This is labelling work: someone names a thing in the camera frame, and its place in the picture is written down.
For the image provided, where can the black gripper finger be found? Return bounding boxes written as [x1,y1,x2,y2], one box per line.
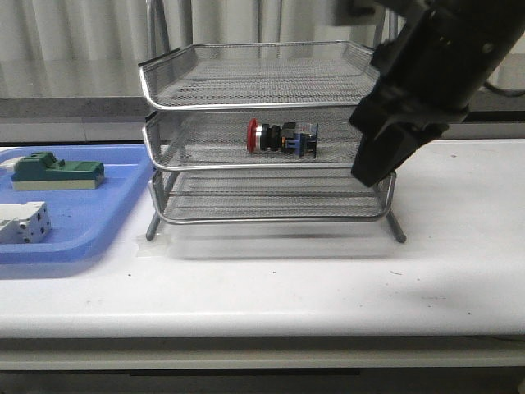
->
[350,117,421,186]
[404,124,449,161]

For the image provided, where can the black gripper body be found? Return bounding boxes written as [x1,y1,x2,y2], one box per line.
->
[351,7,521,128]

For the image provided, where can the silver mesh tray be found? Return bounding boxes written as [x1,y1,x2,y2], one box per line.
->
[139,41,378,111]
[148,168,396,225]
[142,107,361,172]

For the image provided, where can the red emergency push button switch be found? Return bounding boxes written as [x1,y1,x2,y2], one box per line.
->
[246,118,319,158]

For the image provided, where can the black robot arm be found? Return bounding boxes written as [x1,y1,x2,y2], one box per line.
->
[349,1,524,186]

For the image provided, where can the silver mesh top tray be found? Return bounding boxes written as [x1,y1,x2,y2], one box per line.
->
[139,41,378,111]

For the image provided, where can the silver mesh bottom tray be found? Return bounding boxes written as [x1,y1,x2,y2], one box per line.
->
[148,168,396,225]

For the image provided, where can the clear tape strip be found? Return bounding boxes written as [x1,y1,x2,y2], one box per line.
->
[135,234,180,259]

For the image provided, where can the blue plastic tray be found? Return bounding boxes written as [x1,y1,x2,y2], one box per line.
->
[1,144,153,263]

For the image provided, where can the green and beige terminal block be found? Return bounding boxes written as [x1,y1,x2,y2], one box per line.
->
[11,152,105,191]

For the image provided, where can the small white component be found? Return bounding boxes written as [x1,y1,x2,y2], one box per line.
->
[0,158,20,176]

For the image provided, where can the grey metal rack frame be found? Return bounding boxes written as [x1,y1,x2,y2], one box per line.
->
[143,0,407,243]

